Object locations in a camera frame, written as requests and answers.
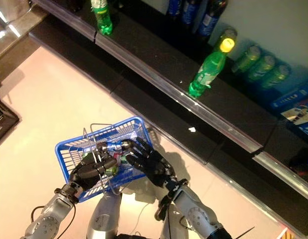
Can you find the white paper scrap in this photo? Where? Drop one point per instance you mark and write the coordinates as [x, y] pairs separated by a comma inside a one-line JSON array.
[[192, 129]]

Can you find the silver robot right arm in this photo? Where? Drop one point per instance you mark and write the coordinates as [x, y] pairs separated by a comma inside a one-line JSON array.
[[196, 216]]

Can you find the printed promo card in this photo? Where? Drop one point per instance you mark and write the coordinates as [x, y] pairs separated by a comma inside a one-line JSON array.
[[296, 114]]

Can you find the silver robot right leg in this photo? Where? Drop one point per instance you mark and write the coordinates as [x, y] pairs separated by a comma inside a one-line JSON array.
[[172, 230]]

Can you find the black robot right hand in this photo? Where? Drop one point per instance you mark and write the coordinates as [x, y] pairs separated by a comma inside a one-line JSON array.
[[153, 166]]

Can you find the red label cola bottle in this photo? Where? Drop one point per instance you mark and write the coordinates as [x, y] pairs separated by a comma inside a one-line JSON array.
[[74, 5]]

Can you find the small blue label cola bottle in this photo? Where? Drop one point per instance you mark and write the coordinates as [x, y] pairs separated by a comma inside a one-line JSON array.
[[303, 164], [115, 145]]

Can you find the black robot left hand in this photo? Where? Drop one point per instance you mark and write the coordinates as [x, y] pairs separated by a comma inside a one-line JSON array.
[[86, 174]]

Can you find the dark glossy base plinth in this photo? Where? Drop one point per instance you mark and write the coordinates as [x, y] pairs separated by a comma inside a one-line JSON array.
[[19, 27]]

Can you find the green plastic soda bottle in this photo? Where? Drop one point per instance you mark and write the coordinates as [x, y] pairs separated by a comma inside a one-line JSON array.
[[102, 17], [113, 170], [208, 69]]

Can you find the yellow black hazard tape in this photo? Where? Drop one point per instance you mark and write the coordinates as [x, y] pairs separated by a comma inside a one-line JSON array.
[[285, 234]]

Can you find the blue cookie box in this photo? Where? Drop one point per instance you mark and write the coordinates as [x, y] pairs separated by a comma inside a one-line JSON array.
[[303, 130], [290, 98]]

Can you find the blue plastic shopping basket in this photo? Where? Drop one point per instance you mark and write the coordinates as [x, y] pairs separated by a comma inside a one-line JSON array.
[[126, 124]]

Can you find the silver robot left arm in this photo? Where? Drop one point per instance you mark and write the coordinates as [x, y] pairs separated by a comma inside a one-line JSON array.
[[49, 219]]

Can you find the large blue cap cola bottle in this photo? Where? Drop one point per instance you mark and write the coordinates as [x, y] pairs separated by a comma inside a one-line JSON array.
[[209, 20], [189, 12], [174, 7]]

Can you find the black shelf board clear rail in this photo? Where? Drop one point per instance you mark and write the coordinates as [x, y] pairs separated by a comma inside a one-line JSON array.
[[69, 22], [156, 57], [255, 179], [76, 54], [280, 149], [156, 109]]

